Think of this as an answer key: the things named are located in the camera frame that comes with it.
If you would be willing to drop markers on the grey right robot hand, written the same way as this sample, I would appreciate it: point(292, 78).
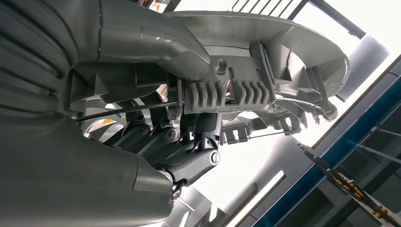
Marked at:
point(78, 172)

